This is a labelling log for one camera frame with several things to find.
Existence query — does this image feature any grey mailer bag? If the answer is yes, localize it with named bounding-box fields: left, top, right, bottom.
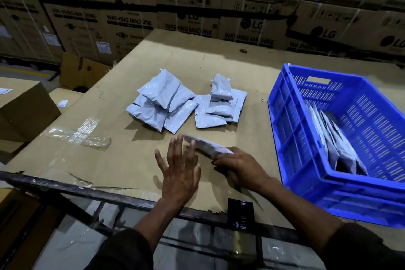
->
left=182, top=134, right=234, bottom=158

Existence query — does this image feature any person's right forearm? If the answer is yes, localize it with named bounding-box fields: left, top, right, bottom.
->
left=259, top=177, right=345, bottom=256

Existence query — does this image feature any closed brown cardboard box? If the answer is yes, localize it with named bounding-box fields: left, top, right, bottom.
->
left=0, top=76, right=61, bottom=144

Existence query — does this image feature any person's dark left sleeve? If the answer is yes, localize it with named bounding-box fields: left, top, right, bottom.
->
left=83, top=228, right=156, bottom=270

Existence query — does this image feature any person's right hand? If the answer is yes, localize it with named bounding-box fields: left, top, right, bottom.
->
left=212, top=147, right=273, bottom=192

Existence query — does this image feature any person's dark right sleeve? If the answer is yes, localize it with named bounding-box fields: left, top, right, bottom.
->
left=319, top=222, right=405, bottom=270

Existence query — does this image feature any wall of large cardboard cartons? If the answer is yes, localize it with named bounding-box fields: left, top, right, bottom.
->
left=0, top=0, right=405, bottom=68

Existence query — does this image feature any pile of grey packets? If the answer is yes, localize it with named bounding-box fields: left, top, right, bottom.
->
left=126, top=69, right=248, bottom=134

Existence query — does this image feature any large cardboard sheet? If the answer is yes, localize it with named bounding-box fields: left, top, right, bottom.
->
left=0, top=28, right=405, bottom=250

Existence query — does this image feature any person's left forearm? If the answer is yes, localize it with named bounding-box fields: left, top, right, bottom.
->
left=133, top=197, right=191, bottom=256

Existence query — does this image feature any blue plastic crate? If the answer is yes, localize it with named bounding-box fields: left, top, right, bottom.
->
left=268, top=63, right=405, bottom=230

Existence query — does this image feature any flat cardboard box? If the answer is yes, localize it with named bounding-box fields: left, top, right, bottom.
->
left=48, top=87, right=85, bottom=115

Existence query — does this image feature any black metal cart frame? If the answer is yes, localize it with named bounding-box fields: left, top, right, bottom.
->
left=0, top=171, right=320, bottom=270

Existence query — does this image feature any clear tape strip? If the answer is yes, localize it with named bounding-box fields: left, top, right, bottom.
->
left=40, top=117, right=112, bottom=151

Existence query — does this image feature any open cardboard box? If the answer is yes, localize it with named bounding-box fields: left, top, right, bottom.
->
left=60, top=52, right=113, bottom=93

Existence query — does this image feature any person's left hand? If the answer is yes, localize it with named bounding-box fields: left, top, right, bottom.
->
left=154, top=135, right=202, bottom=200

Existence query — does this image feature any upright bundle of grey packets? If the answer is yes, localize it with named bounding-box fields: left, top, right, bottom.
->
left=304, top=100, right=369, bottom=176

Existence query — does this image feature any black printed card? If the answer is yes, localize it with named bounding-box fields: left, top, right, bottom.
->
left=227, top=198, right=255, bottom=233

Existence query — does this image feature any person's dark sleeve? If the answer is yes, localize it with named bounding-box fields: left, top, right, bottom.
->
left=83, top=228, right=156, bottom=270
left=319, top=222, right=405, bottom=270

